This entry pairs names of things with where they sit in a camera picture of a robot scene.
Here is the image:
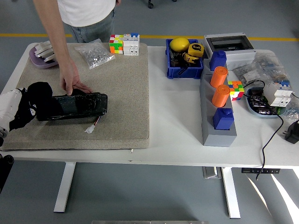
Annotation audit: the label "person's hand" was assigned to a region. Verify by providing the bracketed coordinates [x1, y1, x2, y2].
[59, 59, 93, 96]

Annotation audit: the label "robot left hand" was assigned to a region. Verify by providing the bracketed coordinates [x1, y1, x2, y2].
[0, 88, 27, 131]

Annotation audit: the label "black table control panel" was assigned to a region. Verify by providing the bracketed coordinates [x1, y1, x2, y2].
[241, 168, 280, 175]

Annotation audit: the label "purple oval tray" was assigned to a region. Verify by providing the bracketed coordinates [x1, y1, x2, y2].
[28, 45, 59, 70]

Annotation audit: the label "clear bag of metal nuts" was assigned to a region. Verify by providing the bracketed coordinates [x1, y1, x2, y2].
[74, 38, 116, 70]

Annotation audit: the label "silver metal bar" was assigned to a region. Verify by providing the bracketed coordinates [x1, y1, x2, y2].
[34, 48, 55, 58]

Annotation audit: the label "grey-brown table mat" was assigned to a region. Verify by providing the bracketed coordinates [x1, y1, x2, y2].
[0, 42, 150, 152]

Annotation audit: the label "multicoloured puzzle cube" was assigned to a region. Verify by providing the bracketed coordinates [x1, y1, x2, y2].
[108, 34, 124, 55]
[228, 80, 245, 101]

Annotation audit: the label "person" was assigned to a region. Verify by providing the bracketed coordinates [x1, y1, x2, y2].
[57, 0, 122, 44]

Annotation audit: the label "white circuit breaker blue top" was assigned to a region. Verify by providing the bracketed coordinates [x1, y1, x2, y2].
[263, 80, 293, 108]
[122, 32, 140, 56]

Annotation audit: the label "white table leg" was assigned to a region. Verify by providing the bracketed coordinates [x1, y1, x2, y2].
[53, 162, 77, 213]
[221, 167, 241, 219]

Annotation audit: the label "yellow ball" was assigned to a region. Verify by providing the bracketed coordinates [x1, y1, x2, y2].
[169, 37, 190, 52]

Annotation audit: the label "blue plastic bin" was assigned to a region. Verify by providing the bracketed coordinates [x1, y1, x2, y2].
[165, 38, 204, 80]

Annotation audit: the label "yellow black tape measure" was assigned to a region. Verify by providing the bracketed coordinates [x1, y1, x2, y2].
[182, 52, 199, 65]

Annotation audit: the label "round yellow tape measure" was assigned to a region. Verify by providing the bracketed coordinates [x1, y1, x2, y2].
[187, 42, 204, 58]

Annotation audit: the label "orange cylinder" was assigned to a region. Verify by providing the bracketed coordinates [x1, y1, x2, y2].
[211, 84, 231, 108]
[209, 66, 228, 88]

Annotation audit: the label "blue square block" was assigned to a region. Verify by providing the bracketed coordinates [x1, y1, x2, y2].
[212, 107, 235, 131]
[209, 50, 227, 71]

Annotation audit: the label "long grey block holder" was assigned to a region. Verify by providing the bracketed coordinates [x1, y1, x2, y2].
[199, 57, 238, 147]

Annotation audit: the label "grey box under table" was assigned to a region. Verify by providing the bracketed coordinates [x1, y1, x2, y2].
[202, 166, 222, 180]

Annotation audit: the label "grey electrical box clear lid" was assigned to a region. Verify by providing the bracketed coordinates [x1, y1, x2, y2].
[202, 32, 256, 70]

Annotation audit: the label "light blue oval tray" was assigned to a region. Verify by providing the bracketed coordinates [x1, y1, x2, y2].
[244, 86, 289, 119]

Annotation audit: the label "dark electronic parts pile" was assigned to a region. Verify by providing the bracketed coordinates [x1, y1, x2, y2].
[247, 88, 278, 115]

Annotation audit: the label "clear bags of small parts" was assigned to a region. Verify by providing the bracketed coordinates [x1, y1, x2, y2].
[232, 51, 289, 87]

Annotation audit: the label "small clear bag of screws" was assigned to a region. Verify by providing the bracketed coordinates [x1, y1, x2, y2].
[285, 99, 299, 122]

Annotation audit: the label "black power adapter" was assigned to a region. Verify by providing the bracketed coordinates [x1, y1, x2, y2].
[283, 119, 299, 145]

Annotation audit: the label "white connector with red wires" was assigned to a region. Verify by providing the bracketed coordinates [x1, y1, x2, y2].
[84, 115, 103, 134]

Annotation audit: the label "black power cord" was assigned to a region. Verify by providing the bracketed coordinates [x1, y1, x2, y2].
[242, 80, 285, 181]

